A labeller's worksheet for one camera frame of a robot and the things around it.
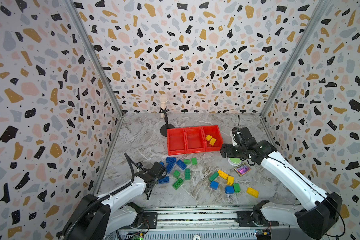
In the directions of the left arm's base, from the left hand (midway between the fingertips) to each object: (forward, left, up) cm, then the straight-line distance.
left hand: (152, 179), depth 86 cm
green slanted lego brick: (+1, -36, 0) cm, 36 cm away
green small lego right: (-5, -49, -2) cm, 49 cm away
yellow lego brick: (-1, -45, 0) cm, 45 cm away
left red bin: (+28, -13, -3) cm, 31 cm away
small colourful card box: (+5, -53, 0) cm, 54 cm away
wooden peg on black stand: (+38, -5, +17) cm, 42 cm away
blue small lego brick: (-4, -35, -1) cm, 36 cm away
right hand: (+9, -41, +19) cm, 46 cm away
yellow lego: (-8, -56, -1) cm, 57 cm away
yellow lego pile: (+26, -38, +1) cm, 46 cm away
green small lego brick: (+2, -14, +2) cm, 14 cm away
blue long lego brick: (-1, -6, 0) cm, 7 cm away
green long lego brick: (-3, -15, -1) cm, 15 cm away
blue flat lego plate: (+12, -10, -1) cm, 16 cm away
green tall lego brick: (+3, -20, 0) cm, 21 cm away
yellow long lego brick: (+3, -41, -2) cm, 42 cm away
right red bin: (+31, -39, +4) cm, 50 cm away
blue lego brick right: (-7, -43, 0) cm, 44 cm away
